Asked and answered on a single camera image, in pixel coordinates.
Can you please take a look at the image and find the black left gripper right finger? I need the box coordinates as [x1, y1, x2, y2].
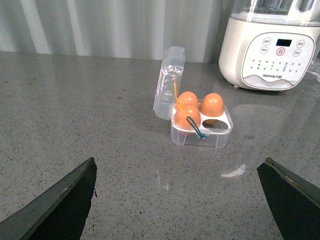
[257, 157, 320, 240]

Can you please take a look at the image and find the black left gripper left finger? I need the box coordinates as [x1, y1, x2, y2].
[0, 157, 97, 240]

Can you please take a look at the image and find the clear plastic egg box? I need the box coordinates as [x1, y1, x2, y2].
[153, 46, 233, 148]

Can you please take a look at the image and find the brown egg back right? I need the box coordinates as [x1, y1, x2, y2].
[199, 93, 225, 118]

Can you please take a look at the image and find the brown egg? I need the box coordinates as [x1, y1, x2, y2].
[199, 93, 225, 118]
[174, 103, 201, 130]
[174, 91, 199, 111]

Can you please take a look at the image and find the brown egg front left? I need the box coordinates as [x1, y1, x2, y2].
[174, 103, 201, 130]

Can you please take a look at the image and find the brown egg back left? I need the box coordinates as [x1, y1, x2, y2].
[174, 91, 199, 111]

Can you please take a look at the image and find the blue rubber band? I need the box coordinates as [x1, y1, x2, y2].
[186, 116, 208, 140]

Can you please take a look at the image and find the white Joyoung blender appliance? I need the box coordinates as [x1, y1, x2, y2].
[218, 0, 320, 92]

